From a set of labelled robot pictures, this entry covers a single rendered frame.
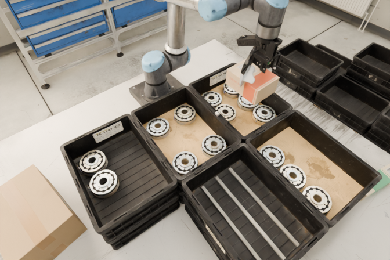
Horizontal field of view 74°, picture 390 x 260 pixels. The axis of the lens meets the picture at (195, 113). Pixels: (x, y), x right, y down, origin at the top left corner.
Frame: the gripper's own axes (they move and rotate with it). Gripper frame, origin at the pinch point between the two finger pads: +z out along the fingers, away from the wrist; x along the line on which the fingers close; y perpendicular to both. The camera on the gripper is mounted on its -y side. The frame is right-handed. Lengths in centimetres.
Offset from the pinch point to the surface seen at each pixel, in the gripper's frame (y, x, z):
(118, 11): -196, 29, 63
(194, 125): -12.1, -19.2, 26.9
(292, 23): -115, 225, 110
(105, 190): -7, -65, 24
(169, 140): -12.6, -32.8, 26.9
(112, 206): -1, -66, 27
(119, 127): -28, -47, 22
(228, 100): -14.1, 4.3, 26.9
